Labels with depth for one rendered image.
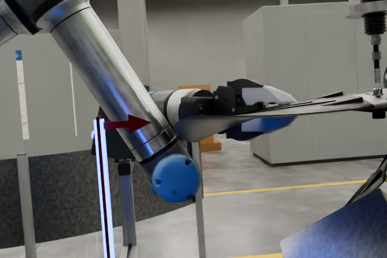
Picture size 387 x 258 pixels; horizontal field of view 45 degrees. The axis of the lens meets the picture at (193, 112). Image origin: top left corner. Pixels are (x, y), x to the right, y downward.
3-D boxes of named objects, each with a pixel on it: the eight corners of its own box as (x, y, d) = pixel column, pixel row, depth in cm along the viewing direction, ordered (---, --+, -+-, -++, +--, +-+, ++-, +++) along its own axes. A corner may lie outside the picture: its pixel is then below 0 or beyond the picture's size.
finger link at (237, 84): (269, 76, 69) (226, 82, 75) (262, 75, 68) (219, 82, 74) (270, 108, 69) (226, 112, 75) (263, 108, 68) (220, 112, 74)
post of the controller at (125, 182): (136, 245, 110) (130, 161, 109) (123, 246, 109) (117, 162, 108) (136, 241, 113) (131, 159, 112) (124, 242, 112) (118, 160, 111)
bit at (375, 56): (371, 83, 60) (370, 42, 60) (380, 82, 60) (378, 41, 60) (374, 83, 59) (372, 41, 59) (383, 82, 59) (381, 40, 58)
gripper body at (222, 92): (273, 87, 76) (220, 89, 85) (236, 83, 70) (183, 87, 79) (272, 134, 76) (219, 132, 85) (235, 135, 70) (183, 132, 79)
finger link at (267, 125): (315, 114, 68) (266, 111, 75) (291, 114, 64) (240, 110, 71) (314, 136, 68) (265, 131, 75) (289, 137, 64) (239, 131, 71)
